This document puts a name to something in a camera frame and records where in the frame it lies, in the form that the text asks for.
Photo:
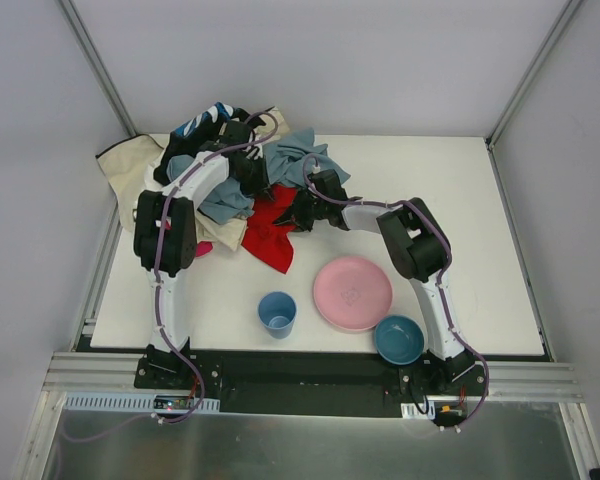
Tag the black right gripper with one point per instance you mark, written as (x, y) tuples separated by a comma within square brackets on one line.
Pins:
[(303, 212)]

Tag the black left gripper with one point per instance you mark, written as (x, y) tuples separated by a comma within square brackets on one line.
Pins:
[(255, 176)]

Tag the red cloth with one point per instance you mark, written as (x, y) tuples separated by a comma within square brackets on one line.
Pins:
[(266, 240)]

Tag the black printed cloth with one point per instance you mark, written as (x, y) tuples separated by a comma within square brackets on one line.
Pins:
[(190, 136)]

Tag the grey-blue cloth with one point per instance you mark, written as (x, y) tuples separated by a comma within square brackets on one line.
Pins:
[(284, 165)]

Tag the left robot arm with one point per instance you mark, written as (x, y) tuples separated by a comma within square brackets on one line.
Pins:
[(165, 233)]

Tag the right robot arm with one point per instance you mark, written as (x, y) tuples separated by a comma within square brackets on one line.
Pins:
[(419, 251)]

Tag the cream beige cloth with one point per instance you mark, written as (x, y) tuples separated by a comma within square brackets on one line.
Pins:
[(231, 233)]

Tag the magenta pink cloth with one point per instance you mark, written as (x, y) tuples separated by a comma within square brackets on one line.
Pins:
[(203, 248)]

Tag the white cloth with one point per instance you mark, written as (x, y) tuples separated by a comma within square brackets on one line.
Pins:
[(149, 182)]

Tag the light blue cup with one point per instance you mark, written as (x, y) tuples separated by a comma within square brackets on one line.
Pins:
[(277, 312)]

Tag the pink plate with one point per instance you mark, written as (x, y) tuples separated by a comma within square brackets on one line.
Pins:
[(352, 293)]

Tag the beige tote bag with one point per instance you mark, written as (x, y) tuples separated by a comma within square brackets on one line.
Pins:
[(124, 166)]

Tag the dark blue bowl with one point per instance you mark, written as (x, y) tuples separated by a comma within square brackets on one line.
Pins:
[(399, 340)]

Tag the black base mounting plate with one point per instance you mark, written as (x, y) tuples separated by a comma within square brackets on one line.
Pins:
[(312, 384)]

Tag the right cable duct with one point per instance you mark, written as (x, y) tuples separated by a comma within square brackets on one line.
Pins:
[(431, 411)]

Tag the cable duct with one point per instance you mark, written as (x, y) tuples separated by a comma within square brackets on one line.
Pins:
[(129, 403), (431, 411)]

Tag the left cable duct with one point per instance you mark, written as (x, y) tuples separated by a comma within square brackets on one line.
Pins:
[(129, 403)]

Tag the aluminium frame rail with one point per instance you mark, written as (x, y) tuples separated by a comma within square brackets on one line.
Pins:
[(78, 371)]

